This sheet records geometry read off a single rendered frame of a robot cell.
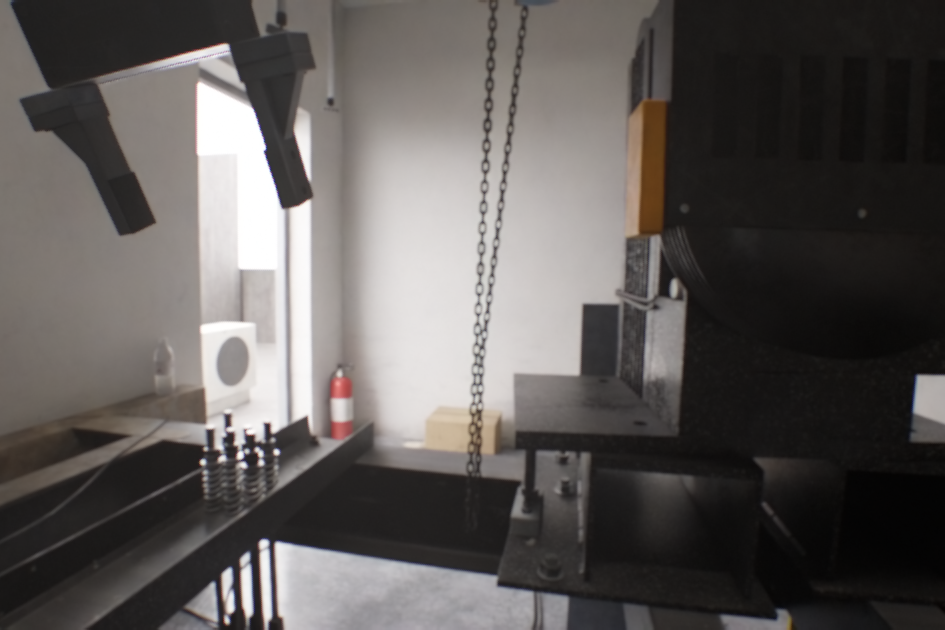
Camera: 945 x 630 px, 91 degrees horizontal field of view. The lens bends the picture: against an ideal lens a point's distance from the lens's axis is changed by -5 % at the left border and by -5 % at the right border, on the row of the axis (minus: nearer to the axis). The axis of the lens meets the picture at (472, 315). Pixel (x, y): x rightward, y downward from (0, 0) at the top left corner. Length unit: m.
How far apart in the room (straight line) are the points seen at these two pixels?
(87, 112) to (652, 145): 0.54
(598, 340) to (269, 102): 1.13
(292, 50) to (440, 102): 3.09
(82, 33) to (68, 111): 0.06
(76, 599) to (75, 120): 0.70
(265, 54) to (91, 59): 0.11
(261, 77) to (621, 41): 3.16
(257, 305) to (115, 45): 7.92
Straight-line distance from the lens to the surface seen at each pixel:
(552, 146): 3.22
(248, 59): 0.35
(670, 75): 0.67
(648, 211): 0.63
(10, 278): 1.86
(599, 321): 1.35
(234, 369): 4.47
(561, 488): 1.11
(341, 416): 3.31
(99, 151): 0.43
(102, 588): 0.96
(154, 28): 0.37
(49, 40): 0.41
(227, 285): 8.07
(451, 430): 2.97
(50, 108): 0.44
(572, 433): 0.77
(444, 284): 3.22
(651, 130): 0.65
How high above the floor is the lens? 1.14
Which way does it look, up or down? 5 degrees down
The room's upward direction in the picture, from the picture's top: 1 degrees clockwise
